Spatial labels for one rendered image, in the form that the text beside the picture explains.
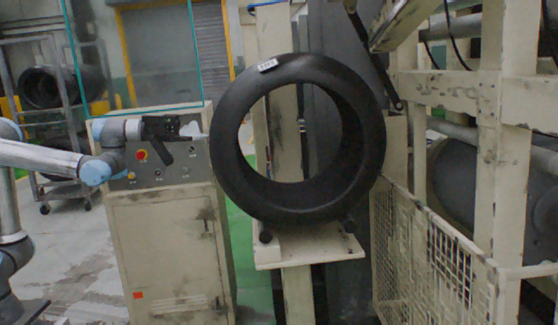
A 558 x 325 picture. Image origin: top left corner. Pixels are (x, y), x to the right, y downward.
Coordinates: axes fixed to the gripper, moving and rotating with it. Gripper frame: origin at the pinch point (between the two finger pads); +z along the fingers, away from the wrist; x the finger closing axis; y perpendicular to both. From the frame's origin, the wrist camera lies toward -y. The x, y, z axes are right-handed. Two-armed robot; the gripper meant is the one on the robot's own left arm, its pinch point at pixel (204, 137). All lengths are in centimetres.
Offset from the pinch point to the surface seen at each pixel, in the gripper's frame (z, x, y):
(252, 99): 15.4, -12.2, 14.0
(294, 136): 33.1, 25.0, -3.6
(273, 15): 24, 25, 42
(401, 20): 59, -11, 38
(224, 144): 7.3, -11.8, 0.4
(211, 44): -75, 917, 67
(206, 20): -85, 917, 124
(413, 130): 80, 20, 0
